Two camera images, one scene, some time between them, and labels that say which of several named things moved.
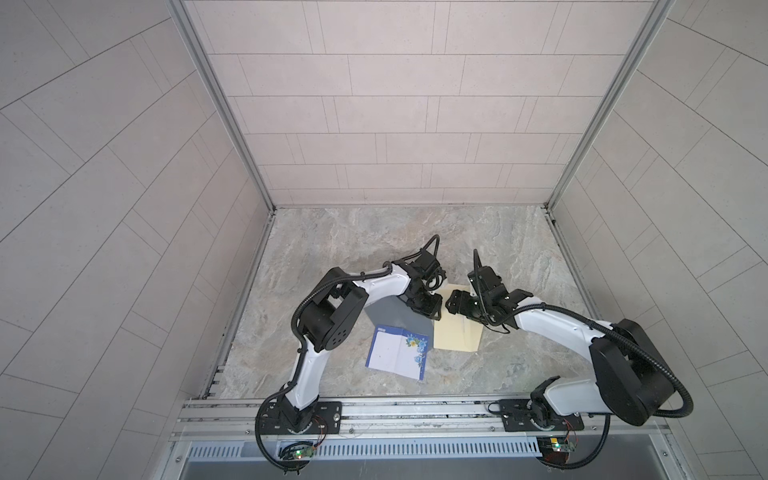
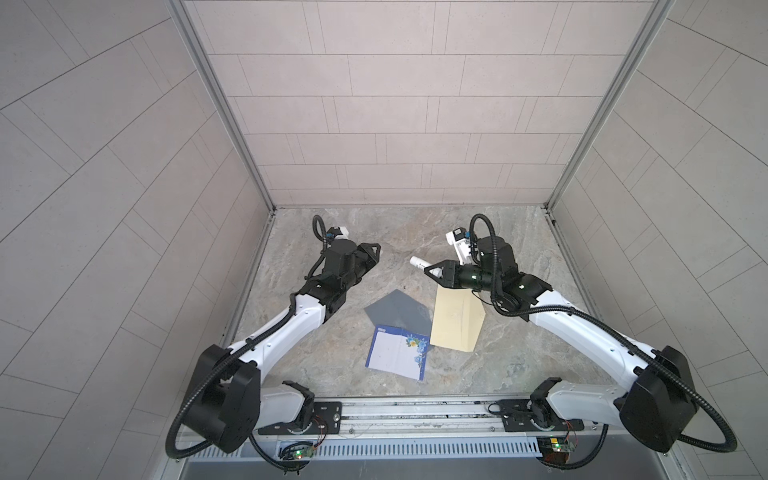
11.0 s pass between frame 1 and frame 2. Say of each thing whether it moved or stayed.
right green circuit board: stayed
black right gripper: moved
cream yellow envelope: stayed
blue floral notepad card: stayed
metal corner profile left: stayed
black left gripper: moved
